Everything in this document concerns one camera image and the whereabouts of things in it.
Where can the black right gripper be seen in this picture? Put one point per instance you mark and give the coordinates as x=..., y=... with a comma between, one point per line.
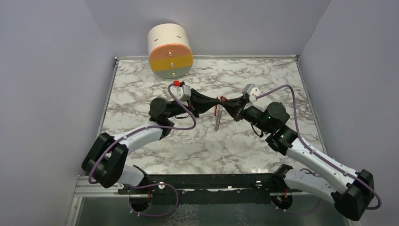
x=237, y=110

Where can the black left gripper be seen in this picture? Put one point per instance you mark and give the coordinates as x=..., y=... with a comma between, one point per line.
x=202, y=103

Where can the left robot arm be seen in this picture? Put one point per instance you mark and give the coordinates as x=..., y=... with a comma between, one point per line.
x=105, y=161

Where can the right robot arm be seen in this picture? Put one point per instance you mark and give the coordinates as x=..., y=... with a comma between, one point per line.
x=349, y=190

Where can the striped cylindrical drawer cabinet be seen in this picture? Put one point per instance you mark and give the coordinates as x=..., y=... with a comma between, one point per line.
x=170, y=55

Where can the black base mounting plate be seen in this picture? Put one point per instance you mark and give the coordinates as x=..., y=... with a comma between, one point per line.
x=202, y=198

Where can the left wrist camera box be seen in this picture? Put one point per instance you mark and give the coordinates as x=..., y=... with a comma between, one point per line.
x=183, y=91

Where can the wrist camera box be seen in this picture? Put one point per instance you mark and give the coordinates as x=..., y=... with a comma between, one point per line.
x=251, y=92
x=183, y=91

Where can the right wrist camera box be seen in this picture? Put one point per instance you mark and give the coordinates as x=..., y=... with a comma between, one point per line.
x=251, y=92

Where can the aluminium frame rail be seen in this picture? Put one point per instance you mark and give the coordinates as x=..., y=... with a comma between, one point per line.
x=213, y=183

